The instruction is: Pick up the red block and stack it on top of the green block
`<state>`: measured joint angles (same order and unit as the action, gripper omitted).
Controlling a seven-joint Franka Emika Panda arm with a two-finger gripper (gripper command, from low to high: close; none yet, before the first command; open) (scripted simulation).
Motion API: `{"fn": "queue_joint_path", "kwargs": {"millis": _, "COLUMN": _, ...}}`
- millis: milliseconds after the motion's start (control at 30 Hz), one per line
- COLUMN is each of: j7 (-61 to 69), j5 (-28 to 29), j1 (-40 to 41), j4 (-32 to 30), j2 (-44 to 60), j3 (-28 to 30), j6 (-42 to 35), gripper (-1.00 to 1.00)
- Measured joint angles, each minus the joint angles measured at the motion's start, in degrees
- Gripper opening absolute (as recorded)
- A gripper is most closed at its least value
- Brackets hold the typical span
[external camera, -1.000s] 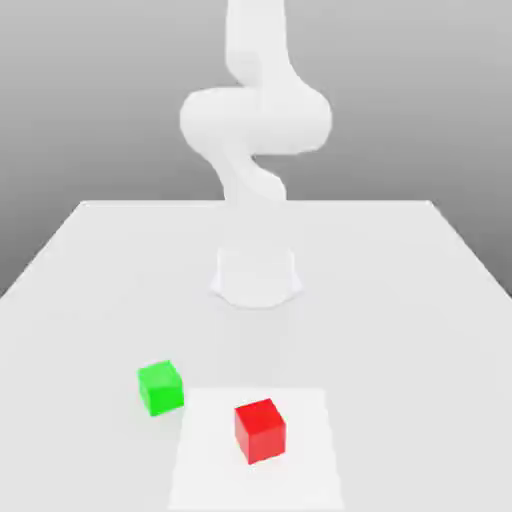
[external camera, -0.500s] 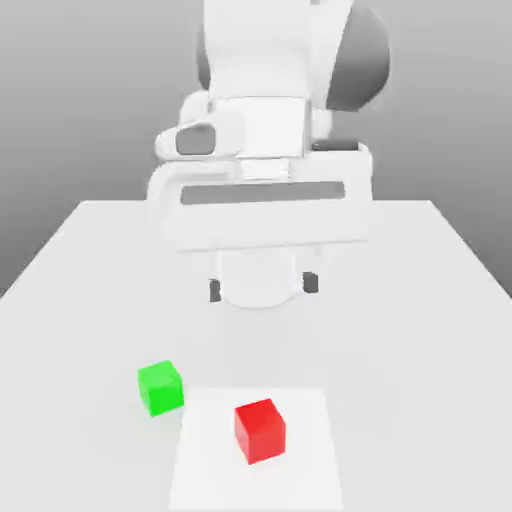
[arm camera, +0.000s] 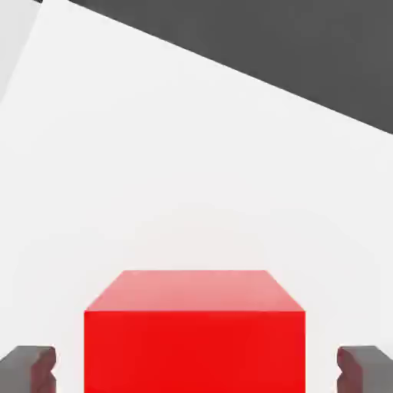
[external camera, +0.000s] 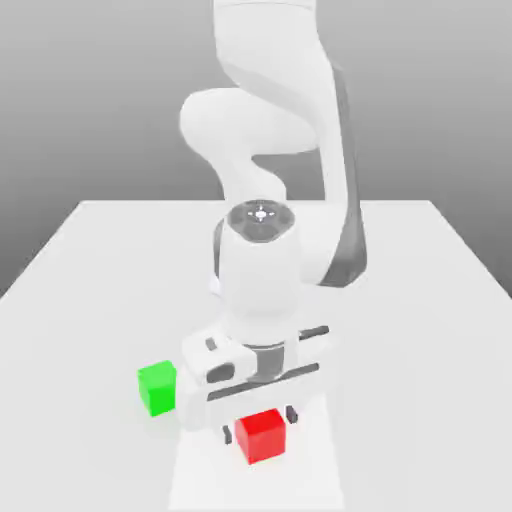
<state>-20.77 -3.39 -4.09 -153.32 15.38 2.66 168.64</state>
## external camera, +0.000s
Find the small red cube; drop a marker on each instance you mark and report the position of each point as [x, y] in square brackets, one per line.
[260, 438]

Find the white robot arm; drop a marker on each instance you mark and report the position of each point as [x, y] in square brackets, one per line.
[260, 272]

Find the small green cube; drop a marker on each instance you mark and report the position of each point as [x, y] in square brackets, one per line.
[156, 388]

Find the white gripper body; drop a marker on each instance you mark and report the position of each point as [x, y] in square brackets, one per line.
[224, 406]

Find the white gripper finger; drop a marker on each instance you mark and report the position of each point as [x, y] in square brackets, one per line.
[227, 435]
[292, 414]

